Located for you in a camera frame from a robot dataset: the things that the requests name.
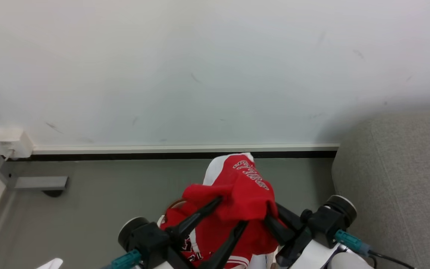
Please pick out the red white jersey garment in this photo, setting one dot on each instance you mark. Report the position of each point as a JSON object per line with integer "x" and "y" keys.
{"x": 245, "y": 194}

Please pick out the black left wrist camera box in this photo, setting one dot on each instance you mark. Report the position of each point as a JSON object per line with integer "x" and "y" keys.
{"x": 147, "y": 237}

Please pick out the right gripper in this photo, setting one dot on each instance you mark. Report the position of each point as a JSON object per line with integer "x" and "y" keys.
{"x": 312, "y": 254}

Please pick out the grey metal furniture foot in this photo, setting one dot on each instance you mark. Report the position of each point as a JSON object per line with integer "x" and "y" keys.
{"x": 41, "y": 182}

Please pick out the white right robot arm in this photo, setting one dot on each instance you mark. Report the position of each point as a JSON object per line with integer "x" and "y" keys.
{"x": 349, "y": 261}

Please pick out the grey fabric sofa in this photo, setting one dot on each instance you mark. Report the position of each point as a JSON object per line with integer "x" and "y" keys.
{"x": 398, "y": 186}

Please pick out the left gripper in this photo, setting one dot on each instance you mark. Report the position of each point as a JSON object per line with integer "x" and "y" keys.
{"x": 175, "y": 259}

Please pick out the black round foot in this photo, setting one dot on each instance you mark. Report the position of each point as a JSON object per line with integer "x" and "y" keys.
{"x": 53, "y": 193}

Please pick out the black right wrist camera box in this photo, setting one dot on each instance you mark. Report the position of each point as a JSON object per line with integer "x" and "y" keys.
{"x": 330, "y": 220}

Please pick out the white wall socket box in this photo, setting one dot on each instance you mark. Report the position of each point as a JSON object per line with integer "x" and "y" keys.
{"x": 11, "y": 142}

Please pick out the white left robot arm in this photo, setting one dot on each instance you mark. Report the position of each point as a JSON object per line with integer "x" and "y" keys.
{"x": 52, "y": 263}

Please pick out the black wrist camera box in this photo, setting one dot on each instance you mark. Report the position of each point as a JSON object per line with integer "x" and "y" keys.
{"x": 147, "y": 237}
{"x": 330, "y": 220}

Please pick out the white baseboard strip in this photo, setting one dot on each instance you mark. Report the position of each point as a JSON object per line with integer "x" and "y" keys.
{"x": 185, "y": 148}

